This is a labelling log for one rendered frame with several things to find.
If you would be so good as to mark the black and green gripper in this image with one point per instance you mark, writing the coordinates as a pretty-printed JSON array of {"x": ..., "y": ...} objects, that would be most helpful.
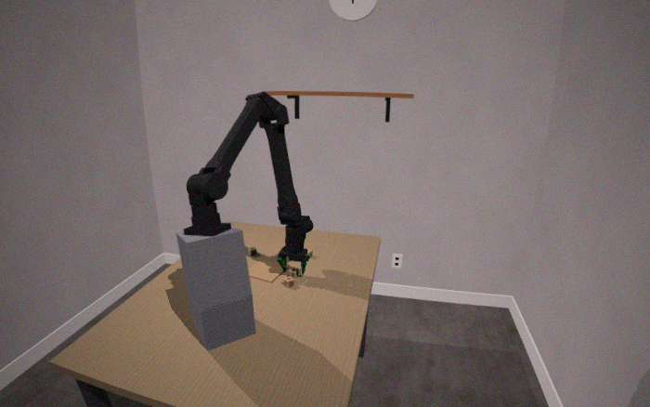
[{"x": 293, "y": 251}]

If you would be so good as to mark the tan flat mat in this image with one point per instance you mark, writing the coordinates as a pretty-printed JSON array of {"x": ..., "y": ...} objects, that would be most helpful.
[{"x": 265, "y": 270}]

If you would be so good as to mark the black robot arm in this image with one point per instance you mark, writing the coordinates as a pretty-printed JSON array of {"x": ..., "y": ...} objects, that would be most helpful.
[{"x": 205, "y": 189}]

